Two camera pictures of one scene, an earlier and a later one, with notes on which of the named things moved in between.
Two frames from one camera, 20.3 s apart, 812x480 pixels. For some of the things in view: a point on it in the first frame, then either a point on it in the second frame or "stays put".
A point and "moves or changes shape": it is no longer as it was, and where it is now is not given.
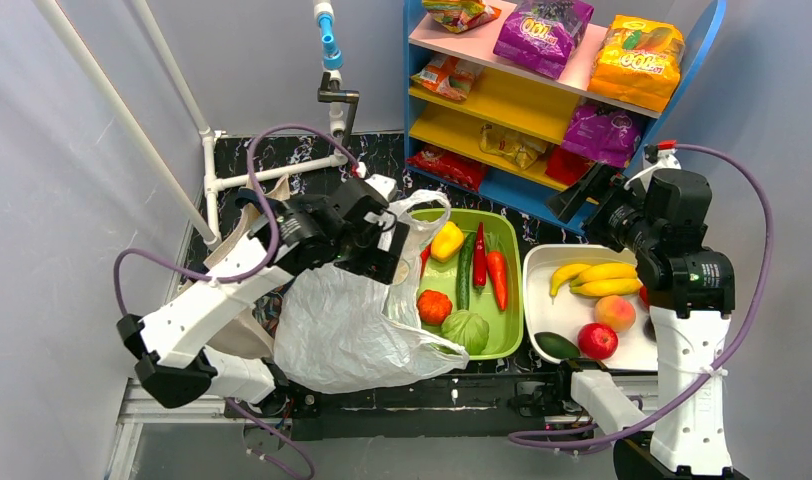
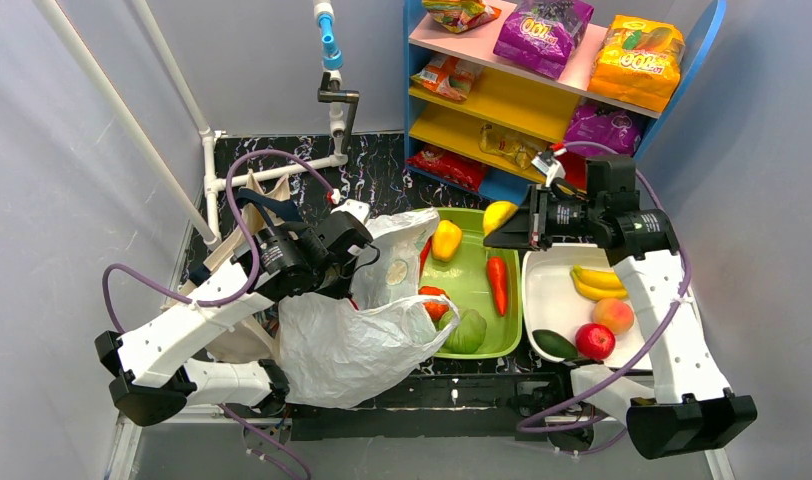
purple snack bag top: x=540 y=34 stays put
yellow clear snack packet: x=522 y=151 stays put
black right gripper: x=595 y=206 to x=535 y=218
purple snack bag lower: x=606 y=137 stays put
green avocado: x=556 y=345 stays put
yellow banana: x=563 y=273 to x=496 y=214
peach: x=616 y=312 stays put
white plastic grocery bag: x=339 y=332 moves or changes shape
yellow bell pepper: x=447 y=243 stays put
